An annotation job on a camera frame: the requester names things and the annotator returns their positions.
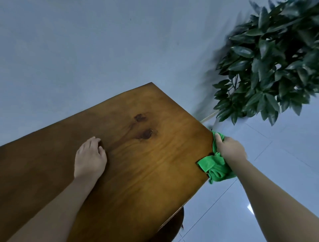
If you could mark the person's left forearm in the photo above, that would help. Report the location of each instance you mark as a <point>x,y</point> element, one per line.
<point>57,212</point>

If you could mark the person's left hand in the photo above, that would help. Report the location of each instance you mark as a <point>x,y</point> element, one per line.
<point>88,162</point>

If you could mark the person's right forearm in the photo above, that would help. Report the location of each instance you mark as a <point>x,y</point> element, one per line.
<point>271,204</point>

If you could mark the green leafy potted plant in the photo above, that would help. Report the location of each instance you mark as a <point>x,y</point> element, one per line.
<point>271,62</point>

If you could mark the dark wooden table base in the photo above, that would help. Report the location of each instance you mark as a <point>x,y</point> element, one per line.
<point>170,228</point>

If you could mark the green microfiber cloth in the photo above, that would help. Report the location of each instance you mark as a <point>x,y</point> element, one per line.
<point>216,169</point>

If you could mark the person's right thumb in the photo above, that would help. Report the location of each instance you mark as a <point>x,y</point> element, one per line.
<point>217,140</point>

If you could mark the person's left thumb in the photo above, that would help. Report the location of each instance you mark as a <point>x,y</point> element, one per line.
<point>103,153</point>

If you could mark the person's right hand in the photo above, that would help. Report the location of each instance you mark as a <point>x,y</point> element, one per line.
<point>230,149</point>

